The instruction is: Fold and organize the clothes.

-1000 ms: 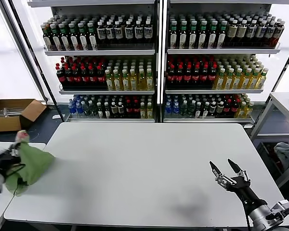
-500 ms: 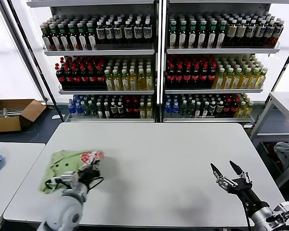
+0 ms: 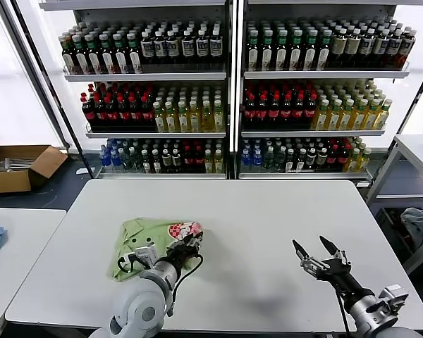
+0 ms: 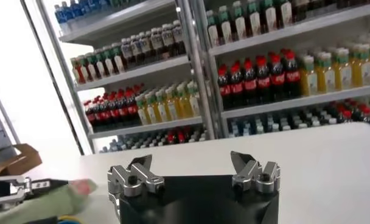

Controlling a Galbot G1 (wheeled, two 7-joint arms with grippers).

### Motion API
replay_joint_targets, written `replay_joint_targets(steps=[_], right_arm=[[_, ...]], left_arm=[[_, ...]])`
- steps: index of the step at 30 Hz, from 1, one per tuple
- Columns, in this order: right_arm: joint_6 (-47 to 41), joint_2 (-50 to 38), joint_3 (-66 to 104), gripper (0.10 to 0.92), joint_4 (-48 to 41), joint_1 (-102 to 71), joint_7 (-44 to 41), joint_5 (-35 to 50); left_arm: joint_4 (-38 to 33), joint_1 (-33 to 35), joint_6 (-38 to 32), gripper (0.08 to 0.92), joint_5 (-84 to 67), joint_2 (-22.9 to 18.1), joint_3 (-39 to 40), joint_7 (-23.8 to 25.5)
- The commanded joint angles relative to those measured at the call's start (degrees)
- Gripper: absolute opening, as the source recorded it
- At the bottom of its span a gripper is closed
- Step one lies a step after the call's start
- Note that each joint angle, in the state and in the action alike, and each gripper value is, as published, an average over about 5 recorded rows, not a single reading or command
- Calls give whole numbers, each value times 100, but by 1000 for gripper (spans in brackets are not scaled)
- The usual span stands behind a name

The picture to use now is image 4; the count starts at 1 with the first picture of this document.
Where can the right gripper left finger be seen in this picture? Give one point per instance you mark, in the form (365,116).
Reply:
(142,178)

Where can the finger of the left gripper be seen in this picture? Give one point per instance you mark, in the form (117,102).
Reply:
(45,184)

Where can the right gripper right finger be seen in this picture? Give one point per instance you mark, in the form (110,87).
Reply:
(249,173)

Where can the light green t-shirt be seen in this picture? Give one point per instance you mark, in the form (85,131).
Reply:
(45,204)

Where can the brown cardboard box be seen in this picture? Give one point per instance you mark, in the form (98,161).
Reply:
(23,161)

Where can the red cap cola bottle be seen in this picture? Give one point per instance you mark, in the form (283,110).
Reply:
(347,115)
(115,113)
(90,117)
(366,111)
(263,82)
(106,115)
(132,109)
(181,137)
(237,87)
(224,90)
(250,85)
(277,78)
(124,111)
(171,139)
(293,76)
(98,116)

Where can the yellow juice bottle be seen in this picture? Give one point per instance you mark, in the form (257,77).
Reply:
(363,67)
(162,109)
(184,103)
(194,102)
(142,114)
(326,76)
(309,79)
(173,106)
(344,71)
(152,111)

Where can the grey metal shelving unit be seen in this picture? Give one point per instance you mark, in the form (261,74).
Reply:
(142,72)
(294,29)

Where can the black slanted pole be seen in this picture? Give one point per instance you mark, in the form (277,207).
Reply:
(52,76)

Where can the dark bottle white cap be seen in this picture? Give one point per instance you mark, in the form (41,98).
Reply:
(168,39)
(179,35)
(157,42)
(146,45)
(127,51)
(137,48)

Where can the blue drink bottle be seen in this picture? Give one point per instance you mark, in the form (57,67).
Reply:
(67,12)
(75,9)
(86,6)
(59,15)

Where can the dark bottle beige label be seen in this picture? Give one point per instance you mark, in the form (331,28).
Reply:
(316,7)

